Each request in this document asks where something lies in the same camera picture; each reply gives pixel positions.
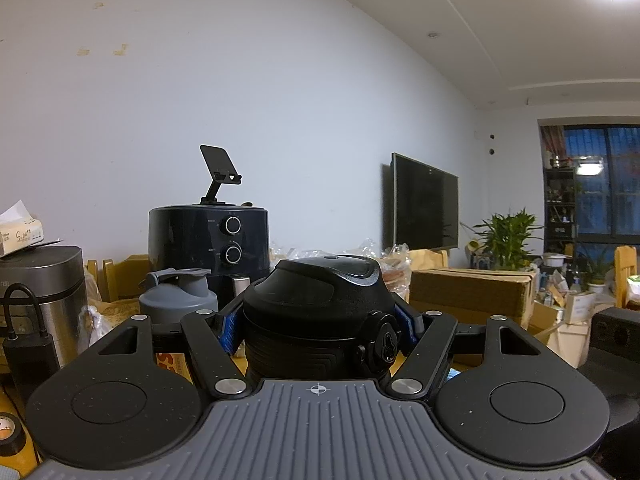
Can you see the cardboard box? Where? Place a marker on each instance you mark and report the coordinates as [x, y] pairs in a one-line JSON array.
[[475, 295]]

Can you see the silver rice cooker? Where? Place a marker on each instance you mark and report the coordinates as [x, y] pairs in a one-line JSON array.
[[55, 285]]

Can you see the white pot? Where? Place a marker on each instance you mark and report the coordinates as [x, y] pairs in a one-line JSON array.
[[556, 260]]

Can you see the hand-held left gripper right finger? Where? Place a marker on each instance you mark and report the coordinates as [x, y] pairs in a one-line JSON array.
[[407, 327]]

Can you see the tissue pack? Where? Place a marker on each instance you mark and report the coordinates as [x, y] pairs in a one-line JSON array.
[[20, 232]]

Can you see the black tape roll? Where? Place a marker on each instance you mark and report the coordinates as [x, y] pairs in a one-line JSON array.
[[11, 435]]

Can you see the clear bag of flatbread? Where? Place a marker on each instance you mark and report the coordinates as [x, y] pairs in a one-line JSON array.
[[395, 270]]

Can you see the wooden chair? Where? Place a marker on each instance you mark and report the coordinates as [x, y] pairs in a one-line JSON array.
[[626, 275], [432, 257], [122, 277]]

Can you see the black portable air pump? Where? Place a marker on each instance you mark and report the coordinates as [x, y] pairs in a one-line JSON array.
[[30, 365]]

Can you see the television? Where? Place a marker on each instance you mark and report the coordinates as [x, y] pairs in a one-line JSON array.
[[425, 202]]

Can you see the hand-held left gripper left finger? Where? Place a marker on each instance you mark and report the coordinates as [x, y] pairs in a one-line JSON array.
[[231, 335]]

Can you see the black phone stand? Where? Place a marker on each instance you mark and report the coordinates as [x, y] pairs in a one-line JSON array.
[[217, 165]]

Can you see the window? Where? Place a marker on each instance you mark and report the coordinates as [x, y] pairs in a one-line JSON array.
[[605, 185]]

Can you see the potted green plant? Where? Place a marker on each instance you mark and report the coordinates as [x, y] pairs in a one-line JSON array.
[[510, 240]]

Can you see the dark blue air fryer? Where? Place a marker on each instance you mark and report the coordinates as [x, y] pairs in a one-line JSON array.
[[190, 240]]

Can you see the white plastic bag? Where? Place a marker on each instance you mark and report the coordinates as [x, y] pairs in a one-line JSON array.
[[95, 330]]

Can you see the clear shaker bottle grey lid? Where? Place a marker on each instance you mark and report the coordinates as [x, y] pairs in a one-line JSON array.
[[180, 297]]

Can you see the black water bottle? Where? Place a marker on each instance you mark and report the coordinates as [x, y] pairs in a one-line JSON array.
[[315, 300]]

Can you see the dark shelf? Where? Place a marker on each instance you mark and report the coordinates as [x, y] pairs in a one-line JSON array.
[[559, 210]]

